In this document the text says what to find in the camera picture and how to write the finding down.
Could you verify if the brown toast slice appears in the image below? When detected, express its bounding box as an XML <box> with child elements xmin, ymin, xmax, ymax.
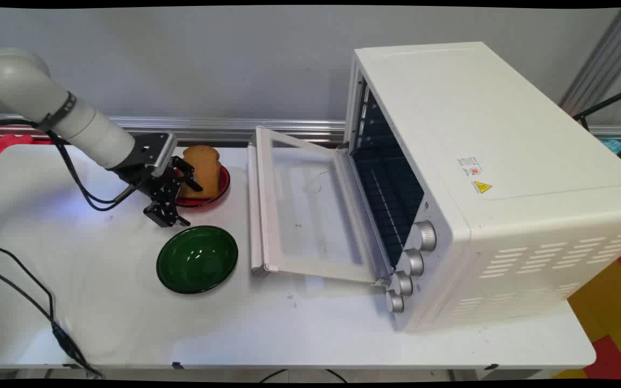
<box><xmin>178</xmin><ymin>145</ymin><xmax>220</xmax><ymax>200</ymax></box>

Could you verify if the red plate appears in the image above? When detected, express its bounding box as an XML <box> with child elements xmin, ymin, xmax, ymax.
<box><xmin>175</xmin><ymin>164</ymin><xmax>231</xmax><ymax>209</ymax></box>

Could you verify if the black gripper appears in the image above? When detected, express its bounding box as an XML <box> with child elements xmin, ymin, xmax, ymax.
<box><xmin>107</xmin><ymin>132</ymin><xmax>203</xmax><ymax>228</ymax></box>

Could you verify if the white glass oven door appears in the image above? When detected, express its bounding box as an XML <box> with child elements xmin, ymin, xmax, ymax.
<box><xmin>247</xmin><ymin>127</ymin><xmax>392</xmax><ymax>285</ymax></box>

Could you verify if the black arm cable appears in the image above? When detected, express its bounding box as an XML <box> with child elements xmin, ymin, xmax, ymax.
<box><xmin>0</xmin><ymin>119</ymin><xmax>144</xmax><ymax>212</ymax></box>

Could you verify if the white toaster oven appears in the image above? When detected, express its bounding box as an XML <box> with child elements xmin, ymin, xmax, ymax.
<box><xmin>344</xmin><ymin>41</ymin><xmax>621</xmax><ymax>333</ymax></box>

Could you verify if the green bowl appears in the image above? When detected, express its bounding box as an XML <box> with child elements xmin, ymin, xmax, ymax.
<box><xmin>156</xmin><ymin>225</ymin><xmax>239</xmax><ymax>294</ymax></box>

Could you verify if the black table cable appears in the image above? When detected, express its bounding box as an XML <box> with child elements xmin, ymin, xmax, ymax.
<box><xmin>0</xmin><ymin>240</ymin><xmax>105</xmax><ymax>379</ymax></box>

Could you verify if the black stand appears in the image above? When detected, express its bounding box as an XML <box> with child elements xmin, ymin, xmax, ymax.
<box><xmin>572</xmin><ymin>84</ymin><xmax>621</xmax><ymax>160</ymax></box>

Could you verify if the aluminium frame rail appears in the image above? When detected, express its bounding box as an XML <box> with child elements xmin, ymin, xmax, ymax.
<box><xmin>0</xmin><ymin>114</ymin><xmax>621</xmax><ymax>145</ymax></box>

